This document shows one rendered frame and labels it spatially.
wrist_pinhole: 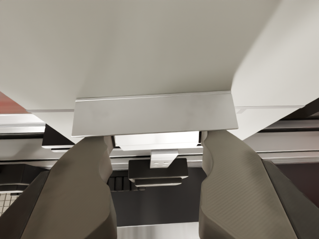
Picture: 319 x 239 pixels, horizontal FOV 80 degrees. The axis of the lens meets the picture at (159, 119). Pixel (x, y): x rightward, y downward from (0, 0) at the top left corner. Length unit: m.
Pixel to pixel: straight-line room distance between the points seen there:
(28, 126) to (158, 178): 0.25
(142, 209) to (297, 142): 0.50
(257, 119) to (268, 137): 0.38
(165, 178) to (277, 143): 0.30
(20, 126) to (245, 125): 0.25
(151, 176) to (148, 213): 0.34
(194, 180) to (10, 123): 0.60
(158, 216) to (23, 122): 0.56
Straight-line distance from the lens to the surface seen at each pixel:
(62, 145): 0.23
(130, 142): 0.19
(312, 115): 0.64
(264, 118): 0.17
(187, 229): 0.22
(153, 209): 0.72
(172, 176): 0.40
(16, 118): 0.25
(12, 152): 0.54
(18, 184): 0.48
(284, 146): 0.56
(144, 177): 0.39
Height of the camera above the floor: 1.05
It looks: 21 degrees down
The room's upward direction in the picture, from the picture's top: 177 degrees clockwise
